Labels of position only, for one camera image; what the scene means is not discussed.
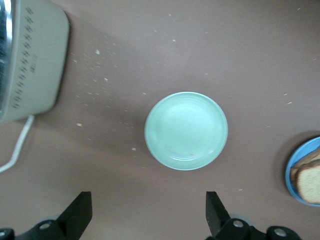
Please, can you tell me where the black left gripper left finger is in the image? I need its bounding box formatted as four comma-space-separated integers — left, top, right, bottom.
0, 191, 93, 240

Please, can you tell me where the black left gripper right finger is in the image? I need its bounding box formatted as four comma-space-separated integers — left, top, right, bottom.
205, 191, 305, 240

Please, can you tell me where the blue round plate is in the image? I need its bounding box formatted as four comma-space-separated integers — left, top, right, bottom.
285, 136, 320, 207

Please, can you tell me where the mint green round plate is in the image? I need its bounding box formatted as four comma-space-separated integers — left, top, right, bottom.
144, 91, 229, 172

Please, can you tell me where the beige chrome-topped toaster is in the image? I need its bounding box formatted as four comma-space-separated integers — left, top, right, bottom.
0, 0, 71, 124

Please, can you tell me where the brown table cover mat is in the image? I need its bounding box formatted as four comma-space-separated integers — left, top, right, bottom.
0, 0, 320, 240

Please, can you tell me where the white toaster power cord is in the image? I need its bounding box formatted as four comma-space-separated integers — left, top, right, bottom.
0, 114, 35, 174

